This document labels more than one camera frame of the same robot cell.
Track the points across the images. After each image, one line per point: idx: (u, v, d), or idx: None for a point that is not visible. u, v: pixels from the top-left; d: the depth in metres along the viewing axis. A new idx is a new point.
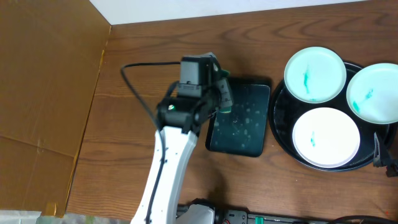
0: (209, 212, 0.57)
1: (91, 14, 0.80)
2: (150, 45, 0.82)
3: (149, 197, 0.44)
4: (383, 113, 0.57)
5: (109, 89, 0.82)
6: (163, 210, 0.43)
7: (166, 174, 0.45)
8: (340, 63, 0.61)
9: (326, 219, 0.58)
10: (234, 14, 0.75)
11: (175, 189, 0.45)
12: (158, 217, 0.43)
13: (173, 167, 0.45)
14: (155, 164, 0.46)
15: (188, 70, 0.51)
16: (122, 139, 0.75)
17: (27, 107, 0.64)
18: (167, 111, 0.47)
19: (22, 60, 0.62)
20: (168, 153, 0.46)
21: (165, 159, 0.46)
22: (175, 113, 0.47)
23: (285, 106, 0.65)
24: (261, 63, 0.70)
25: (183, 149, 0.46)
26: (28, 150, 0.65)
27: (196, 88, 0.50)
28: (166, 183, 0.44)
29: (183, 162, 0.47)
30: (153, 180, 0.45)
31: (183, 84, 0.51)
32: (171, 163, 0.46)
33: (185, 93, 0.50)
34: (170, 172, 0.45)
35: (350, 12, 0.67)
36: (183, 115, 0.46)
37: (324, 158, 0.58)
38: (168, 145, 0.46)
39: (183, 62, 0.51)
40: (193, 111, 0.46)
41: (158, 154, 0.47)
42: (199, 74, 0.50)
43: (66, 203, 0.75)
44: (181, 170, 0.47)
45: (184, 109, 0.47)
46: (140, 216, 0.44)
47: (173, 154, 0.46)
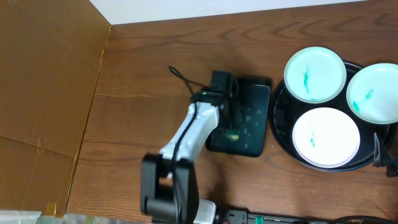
0: (211, 204, 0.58)
1: (91, 14, 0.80)
2: (150, 45, 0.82)
3: (179, 135, 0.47)
4: (383, 113, 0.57)
5: (109, 89, 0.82)
6: (190, 144, 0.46)
7: (195, 125, 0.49)
8: (340, 62, 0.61)
9: (326, 219, 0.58)
10: (234, 14, 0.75)
11: (199, 140, 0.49)
12: (185, 147, 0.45)
13: (202, 122, 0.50)
14: (185, 120, 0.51)
15: (217, 78, 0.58)
16: (122, 139, 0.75)
17: (27, 106, 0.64)
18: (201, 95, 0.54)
19: (22, 60, 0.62)
20: (199, 112, 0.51)
21: (196, 116, 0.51)
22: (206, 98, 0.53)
23: (285, 106, 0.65)
24: (261, 63, 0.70)
25: (212, 112, 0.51)
26: (29, 149, 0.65)
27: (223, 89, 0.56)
28: (194, 131, 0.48)
29: (208, 126, 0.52)
30: (182, 127, 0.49)
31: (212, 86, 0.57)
32: (201, 119, 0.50)
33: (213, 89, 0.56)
34: (199, 124, 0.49)
35: (350, 12, 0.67)
36: (212, 101, 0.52)
37: (324, 158, 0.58)
38: (199, 108, 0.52)
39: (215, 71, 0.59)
40: (221, 99, 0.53)
41: (189, 115, 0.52)
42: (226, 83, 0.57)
43: (66, 203, 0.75)
44: (206, 131, 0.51)
45: (214, 96, 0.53)
46: (168, 146, 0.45)
47: (203, 114, 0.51)
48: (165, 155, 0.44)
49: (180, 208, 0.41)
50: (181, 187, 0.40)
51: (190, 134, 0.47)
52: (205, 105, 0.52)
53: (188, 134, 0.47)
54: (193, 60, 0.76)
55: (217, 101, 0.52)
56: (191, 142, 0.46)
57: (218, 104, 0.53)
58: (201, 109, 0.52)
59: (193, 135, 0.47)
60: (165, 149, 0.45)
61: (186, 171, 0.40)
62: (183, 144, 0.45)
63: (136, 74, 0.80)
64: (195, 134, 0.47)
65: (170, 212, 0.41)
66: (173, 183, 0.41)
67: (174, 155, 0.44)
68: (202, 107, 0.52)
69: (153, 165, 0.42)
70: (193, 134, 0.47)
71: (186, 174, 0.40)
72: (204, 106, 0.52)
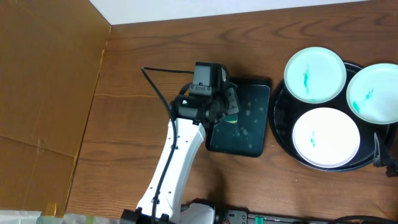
0: (209, 210, 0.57)
1: (91, 14, 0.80)
2: (150, 45, 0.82)
3: (159, 178, 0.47)
4: (383, 113, 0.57)
5: (109, 89, 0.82)
6: (171, 192, 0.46)
7: (176, 160, 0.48)
8: (340, 62, 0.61)
9: (326, 219, 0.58)
10: (235, 14, 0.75)
11: (182, 175, 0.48)
12: (165, 200, 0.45)
13: (183, 154, 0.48)
14: (165, 150, 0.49)
15: (201, 74, 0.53)
16: (122, 139, 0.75)
17: (28, 107, 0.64)
18: (181, 106, 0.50)
19: (22, 60, 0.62)
20: (180, 140, 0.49)
21: (176, 145, 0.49)
22: (188, 107, 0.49)
23: (285, 106, 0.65)
24: (260, 63, 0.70)
25: (193, 138, 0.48)
26: (28, 150, 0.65)
27: (207, 89, 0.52)
28: (175, 168, 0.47)
29: (191, 152, 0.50)
30: (163, 165, 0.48)
31: (195, 85, 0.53)
32: (181, 150, 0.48)
33: (196, 92, 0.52)
34: (180, 158, 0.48)
35: (350, 12, 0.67)
36: (195, 111, 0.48)
37: (324, 158, 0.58)
38: (179, 134, 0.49)
39: (198, 66, 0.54)
40: (204, 108, 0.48)
41: (170, 142, 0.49)
42: (211, 79, 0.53)
43: (66, 203, 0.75)
44: (191, 157, 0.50)
45: (196, 105, 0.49)
46: (148, 198, 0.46)
47: (184, 141, 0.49)
48: (144, 211, 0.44)
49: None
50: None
51: (170, 178, 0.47)
52: (185, 129, 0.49)
53: (168, 177, 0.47)
54: (193, 60, 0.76)
55: (199, 111, 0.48)
56: (172, 190, 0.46)
57: (201, 117, 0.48)
58: (181, 134, 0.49)
59: (173, 178, 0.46)
60: (143, 203, 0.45)
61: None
62: (163, 194, 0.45)
63: (136, 74, 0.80)
64: (176, 177, 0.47)
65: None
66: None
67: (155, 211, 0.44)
68: (182, 129, 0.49)
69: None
70: (174, 175, 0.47)
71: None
72: (185, 128, 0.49)
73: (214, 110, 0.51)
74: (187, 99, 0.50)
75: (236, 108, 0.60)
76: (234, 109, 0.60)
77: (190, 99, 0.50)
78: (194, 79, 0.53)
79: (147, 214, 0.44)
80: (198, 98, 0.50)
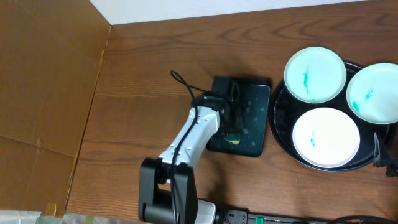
0: (210, 205, 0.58)
1: (91, 14, 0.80)
2: (150, 45, 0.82)
3: (180, 139, 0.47)
4: (383, 113, 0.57)
5: (108, 89, 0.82)
6: (191, 149, 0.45)
7: (195, 129, 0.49)
8: (340, 62, 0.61)
9: (326, 219, 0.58)
10: (234, 14, 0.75)
11: (201, 144, 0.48)
12: (185, 152, 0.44)
13: (203, 126, 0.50)
14: (186, 124, 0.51)
15: (220, 84, 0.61)
16: (122, 139, 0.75)
17: (28, 106, 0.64)
18: (203, 99, 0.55)
19: (22, 60, 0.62)
20: (201, 117, 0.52)
21: (197, 121, 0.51)
22: (208, 101, 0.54)
23: (285, 106, 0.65)
24: (260, 63, 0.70)
25: (212, 117, 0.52)
26: (28, 149, 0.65)
27: (224, 93, 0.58)
28: (195, 134, 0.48)
29: (209, 130, 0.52)
30: (183, 132, 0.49)
31: (214, 91, 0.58)
32: (202, 123, 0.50)
33: (215, 93, 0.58)
34: (199, 129, 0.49)
35: (350, 12, 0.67)
36: (214, 105, 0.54)
37: (324, 158, 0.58)
38: (200, 114, 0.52)
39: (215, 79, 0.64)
40: (222, 104, 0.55)
41: (190, 119, 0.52)
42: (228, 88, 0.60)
43: (66, 203, 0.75)
44: (208, 135, 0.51)
45: (216, 99, 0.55)
46: (168, 151, 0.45)
47: (204, 119, 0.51)
48: (165, 160, 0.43)
49: (176, 214, 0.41)
50: (180, 193, 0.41)
51: (190, 139, 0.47)
52: (206, 111, 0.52)
53: (189, 139, 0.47)
54: (193, 59, 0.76)
55: (218, 106, 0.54)
56: (191, 147, 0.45)
57: (219, 109, 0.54)
58: (202, 114, 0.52)
59: (193, 140, 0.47)
60: (164, 154, 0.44)
61: (184, 177, 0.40)
62: (183, 149, 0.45)
63: (136, 74, 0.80)
64: (195, 139, 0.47)
65: (168, 218, 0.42)
66: (172, 189, 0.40)
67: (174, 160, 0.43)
68: (203, 112, 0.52)
69: (152, 170, 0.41)
70: (194, 139, 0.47)
71: (183, 181, 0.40)
72: (205, 112, 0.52)
73: (227, 112, 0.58)
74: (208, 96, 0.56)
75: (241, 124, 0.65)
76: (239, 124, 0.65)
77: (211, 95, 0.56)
78: (214, 86, 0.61)
79: (166, 163, 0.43)
80: (216, 97, 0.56)
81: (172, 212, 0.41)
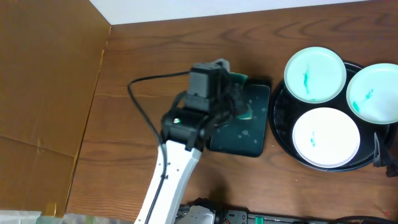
0: (208, 216, 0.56)
1: (90, 14, 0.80)
2: (150, 45, 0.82)
3: (148, 213, 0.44)
4: (383, 113, 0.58)
5: (108, 89, 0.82)
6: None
7: (165, 190, 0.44)
8: (340, 62, 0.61)
9: (326, 219, 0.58)
10: (235, 14, 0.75)
11: (175, 204, 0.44)
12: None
13: (175, 183, 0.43)
14: (155, 178, 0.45)
15: (195, 83, 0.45)
16: (122, 139, 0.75)
17: (28, 107, 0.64)
18: (173, 125, 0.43)
19: (22, 59, 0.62)
20: (169, 168, 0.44)
21: (166, 174, 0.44)
22: (179, 128, 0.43)
23: (285, 106, 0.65)
24: (261, 63, 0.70)
25: (186, 165, 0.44)
26: (29, 150, 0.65)
27: (203, 101, 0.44)
28: (166, 198, 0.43)
29: (185, 174, 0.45)
30: (152, 195, 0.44)
31: (189, 95, 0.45)
32: (173, 178, 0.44)
33: (192, 105, 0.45)
34: (170, 190, 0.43)
35: (350, 12, 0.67)
36: (189, 134, 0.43)
37: (324, 158, 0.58)
38: (170, 161, 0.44)
39: (192, 73, 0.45)
40: (199, 128, 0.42)
41: (159, 168, 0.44)
42: (209, 86, 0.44)
43: (66, 203, 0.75)
44: (184, 183, 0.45)
45: (189, 124, 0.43)
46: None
47: (175, 170, 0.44)
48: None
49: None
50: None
51: (160, 213, 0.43)
52: (175, 157, 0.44)
53: (158, 211, 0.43)
54: (193, 60, 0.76)
55: (196, 126, 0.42)
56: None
57: (196, 134, 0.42)
58: (171, 160, 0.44)
59: (164, 213, 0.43)
60: None
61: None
62: None
63: (136, 74, 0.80)
64: (166, 211, 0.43)
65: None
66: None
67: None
68: (173, 155, 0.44)
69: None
70: (165, 209, 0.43)
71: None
72: (175, 150, 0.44)
73: (212, 127, 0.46)
74: (178, 116, 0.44)
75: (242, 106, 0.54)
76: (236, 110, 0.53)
77: (183, 115, 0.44)
78: (191, 87, 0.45)
79: None
80: (193, 113, 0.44)
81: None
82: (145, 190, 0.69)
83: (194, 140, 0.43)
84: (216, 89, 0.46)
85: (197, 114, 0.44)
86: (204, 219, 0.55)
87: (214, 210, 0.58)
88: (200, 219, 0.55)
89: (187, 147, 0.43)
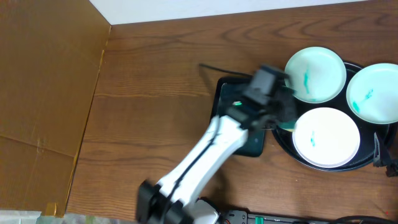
0: (213, 213, 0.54)
1: (90, 14, 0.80)
2: (150, 45, 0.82)
3: (186, 166, 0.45)
4: (383, 113, 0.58)
5: (109, 89, 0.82)
6: (194, 183, 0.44)
7: (209, 155, 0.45)
8: (340, 62, 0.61)
9: (326, 219, 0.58)
10: (234, 14, 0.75)
11: (211, 170, 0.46)
12: (187, 186, 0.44)
13: (219, 152, 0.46)
14: (203, 141, 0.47)
15: (260, 78, 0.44)
16: (122, 139, 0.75)
17: (28, 107, 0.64)
18: (231, 106, 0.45)
19: (22, 59, 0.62)
20: (219, 137, 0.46)
21: (215, 141, 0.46)
22: (237, 111, 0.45)
23: None
24: (261, 63, 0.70)
25: (234, 140, 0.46)
26: (29, 150, 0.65)
27: (262, 98, 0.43)
28: (208, 162, 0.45)
29: (229, 149, 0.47)
30: (196, 153, 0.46)
31: (250, 89, 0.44)
32: (219, 147, 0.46)
33: (249, 97, 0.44)
34: (214, 155, 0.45)
35: (350, 12, 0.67)
36: (244, 118, 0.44)
37: (324, 158, 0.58)
38: (221, 131, 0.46)
39: (260, 70, 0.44)
40: (252, 118, 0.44)
41: (209, 135, 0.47)
42: (271, 86, 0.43)
43: (66, 203, 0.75)
44: (223, 157, 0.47)
45: (245, 112, 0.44)
46: (171, 177, 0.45)
47: (223, 141, 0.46)
48: (163, 188, 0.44)
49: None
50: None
51: (197, 171, 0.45)
52: (229, 129, 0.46)
53: (197, 168, 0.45)
54: (193, 60, 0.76)
55: (251, 117, 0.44)
56: (196, 179, 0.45)
57: (247, 123, 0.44)
58: (221, 131, 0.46)
59: (201, 172, 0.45)
60: (165, 182, 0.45)
61: (176, 218, 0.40)
62: (185, 181, 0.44)
63: (136, 74, 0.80)
64: (204, 171, 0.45)
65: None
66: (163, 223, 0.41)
67: (172, 193, 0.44)
68: (224, 128, 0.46)
69: (148, 197, 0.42)
70: (203, 168, 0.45)
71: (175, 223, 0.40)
72: (227, 127, 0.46)
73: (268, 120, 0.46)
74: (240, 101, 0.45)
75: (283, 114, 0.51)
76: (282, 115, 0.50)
77: (244, 100, 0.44)
78: (255, 81, 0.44)
79: (164, 193, 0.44)
80: (249, 104, 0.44)
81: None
82: None
83: (247, 124, 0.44)
84: (276, 90, 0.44)
85: (253, 107, 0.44)
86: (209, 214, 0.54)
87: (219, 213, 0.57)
88: (206, 211, 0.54)
89: (240, 127, 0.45)
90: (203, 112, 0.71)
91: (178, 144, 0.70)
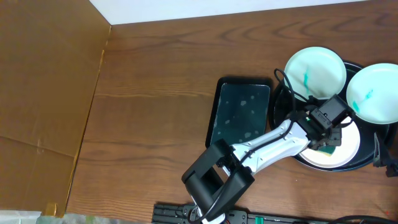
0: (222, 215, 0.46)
1: (91, 14, 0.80)
2: (150, 45, 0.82)
3: (260, 144, 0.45)
4: (383, 113, 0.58)
5: (109, 89, 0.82)
6: (262, 160, 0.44)
7: (279, 145, 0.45)
8: (339, 61, 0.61)
9: (326, 219, 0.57)
10: (234, 14, 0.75)
11: (271, 160, 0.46)
12: (255, 160, 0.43)
13: (286, 147, 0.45)
14: (273, 132, 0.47)
15: (330, 105, 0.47)
16: (122, 139, 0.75)
17: (27, 107, 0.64)
18: (302, 118, 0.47)
19: (22, 58, 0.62)
20: (291, 134, 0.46)
21: (285, 136, 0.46)
22: (305, 125, 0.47)
23: (285, 106, 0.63)
24: (260, 63, 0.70)
25: (300, 143, 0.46)
26: (28, 149, 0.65)
27: (328, 123, 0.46)
28: (276, 150, 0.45)
29: (291, 150, 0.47)
30: (268, 137, 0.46)
31: (319, 112, 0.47)
32: (288, 144, 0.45)
33: (315, 119, 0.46)
34: (282, 147, 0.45)
35: (349, 12, 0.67)
36: (310, 131, 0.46)
37: (324, 158, 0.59)
38: (292, 131, 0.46)
39: (334, 98, 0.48)
40: (313, 137, 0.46)
41: (280, 130, 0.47)
42: (338, 116, 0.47)
43: (66, 203, 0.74)
44: (282, 155, 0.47)
45: (311, 129, 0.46)
46: (244, 147, 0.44)
47: (292, 139, 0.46)
48: (235, 152, 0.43)
49: (217, 199, 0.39)
50: (226, 193, 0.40)
51: (267, 152, 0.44)
52: (300, 132, 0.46)
53: (267, 149, 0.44)
54: (193, 59, 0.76)
55: (313, 135, 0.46)
56: (264, 158, 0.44)
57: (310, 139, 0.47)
58: (293, 132, 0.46)
59: (268, 155, 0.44)
60: (237, 147, 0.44)
61: (242, 183, 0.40)
62: (256, 155, 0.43)
63: (136, 74, 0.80)
64: (270, 155, 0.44)
65: (204, 202, 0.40)
66: (226, 183, 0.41)
67: (242, 160, 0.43)
68: (295, 130, 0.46)
69: (220, 155, 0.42)
70: (271, 152, 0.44)
71: (239, 186, 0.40)
72: (297, 133, 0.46)
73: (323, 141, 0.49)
74: (309, 118, 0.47)
75: (339, 140, 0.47)
76: (335, 141, 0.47)
77: (311, 119, 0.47)
78: (326, 106, 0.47)
79: (235, 157, 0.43)
80: (315, 124, 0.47)
81: (212, 198, 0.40)
82: (145, 190, 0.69)
83: (310, 139, 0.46)
84: (341, 121, 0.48)
85: (316, 128, 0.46)
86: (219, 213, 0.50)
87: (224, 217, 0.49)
88: None
89: (306, 137, 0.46)
90: (203, 112, 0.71)
91: (178, 144, 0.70)
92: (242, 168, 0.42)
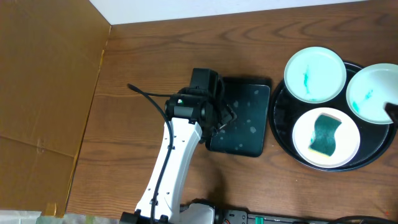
0: (209, 210, 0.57)
1: (91, 14, 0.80)
2: (150, 45, 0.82)
3: (157, 179, 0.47)
4: (382, 113, 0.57)
5: (109, 89, 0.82)
6: (170, 193, 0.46)
7: (173, 160, 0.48)
8: (340, 62, 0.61)
9: (326, 219, 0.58)
10: (235, 14, 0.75)
11: (180, 175, 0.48)
12: (163, 201, 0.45)
13: (180, 154, 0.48)
14: (162, 149, 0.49)
15: (197, 78, 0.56)
16: (122, 139, 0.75)
17: (27, 108, 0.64)
18: (176, 105, 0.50)
19: (20, 57, 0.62)
20: (176, 140, 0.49)
21: (173, 145, 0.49)
22: (182, 107, 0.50)
23: (285, 106, 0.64)
24: (260, 63, 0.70)
25: (190, 136, 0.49)
26: (29, 150, 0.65)
27: (203, 90, 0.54)
28: (173, 168, 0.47)
29: (190, 147, 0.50)
30: (160, 164, 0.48)
31: (191, 88, 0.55)
32: (179, 149, 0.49)
33: (193, 91, 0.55)
34: (177, 158, 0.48)
35: (350, 12, 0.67)
36: (192, 108, 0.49)
37: (324, 158, 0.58)
38: (175, 134, 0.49)
39: (194, 70, 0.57)
40: (199, 107, 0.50)
41: (166, 141, 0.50)
42: (206, 81, 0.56)
43: (66, 203, 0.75)
44: (188, 157, 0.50)
45: (191, 104, 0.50)
46: (147, 199, 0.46)
47: (180, 141, 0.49)
48: (143, 211, 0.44)
49: None
50: None
51: (168, 180, 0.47)
52: (181, 129, 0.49)
53: (166, 177, 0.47)
54: (193, 60, 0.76)
55: (196, 108, 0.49)
56: (171, 190, 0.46)
57: (197, 113, 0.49)
58: (176, 133, 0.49)
59: (171, 180, 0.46)
60: (142, 206, 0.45)
61: None
62: (161, 194, 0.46)
63: (135, 74, 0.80)
64: (173, 180, 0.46)
65: None
66: None
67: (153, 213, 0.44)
68: (177, 129, 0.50)
69: None
70: (172, 176, 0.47)
71: None
72: (179, 128, 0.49)
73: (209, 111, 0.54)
74: (182, 98, 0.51)
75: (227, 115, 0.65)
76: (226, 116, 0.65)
77: (185, 97, 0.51)
78: (193, 81, 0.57)
79: (146, 216, 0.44)
80: (194, 96, 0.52)
81: None
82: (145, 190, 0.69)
83: (194, 114, 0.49)
84: (212, 86, 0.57)
85: (195, 99, 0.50)
86: (206, 213, 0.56)
87: (212, 206, 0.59)
88: (203, 211, 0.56)
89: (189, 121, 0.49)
90: None
91: None
92: (158, 219, 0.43)
